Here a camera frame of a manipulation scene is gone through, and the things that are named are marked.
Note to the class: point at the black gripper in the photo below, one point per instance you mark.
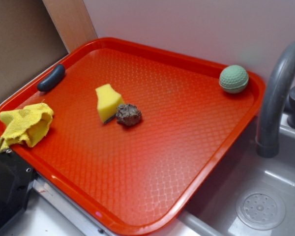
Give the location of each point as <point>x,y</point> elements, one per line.
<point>16,180</point>

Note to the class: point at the yellow cloth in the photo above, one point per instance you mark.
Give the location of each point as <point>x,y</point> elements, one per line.
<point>26,126</point>

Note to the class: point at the dark grey oblong object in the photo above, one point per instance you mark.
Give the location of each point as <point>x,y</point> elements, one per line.
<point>53,78</point>

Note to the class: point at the yellow sponge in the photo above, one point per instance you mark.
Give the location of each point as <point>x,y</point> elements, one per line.
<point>107,102</point>

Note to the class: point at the brown crumpled lump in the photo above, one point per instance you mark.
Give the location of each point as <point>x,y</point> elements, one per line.
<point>128,115</point>

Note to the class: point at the red plastic tray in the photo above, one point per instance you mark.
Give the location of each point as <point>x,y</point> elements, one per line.
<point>135,179</point>

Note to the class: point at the brown cardboard panel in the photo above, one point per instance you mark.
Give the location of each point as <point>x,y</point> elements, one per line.
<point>29,43</point>

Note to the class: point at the wooden board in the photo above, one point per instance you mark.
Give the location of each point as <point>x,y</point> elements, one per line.
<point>72,22</point>

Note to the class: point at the grey sink basin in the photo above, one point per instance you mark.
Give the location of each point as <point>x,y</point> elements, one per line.
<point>212,210</point>

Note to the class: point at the green dimpled ball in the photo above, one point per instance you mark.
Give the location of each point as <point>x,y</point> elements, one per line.
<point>233,79</point>

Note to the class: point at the sink drain cover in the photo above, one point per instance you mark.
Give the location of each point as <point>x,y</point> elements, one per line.
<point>260,209</point>

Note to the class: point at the grey faucet spout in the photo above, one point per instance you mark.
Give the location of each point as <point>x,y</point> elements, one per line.
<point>276,98</point>

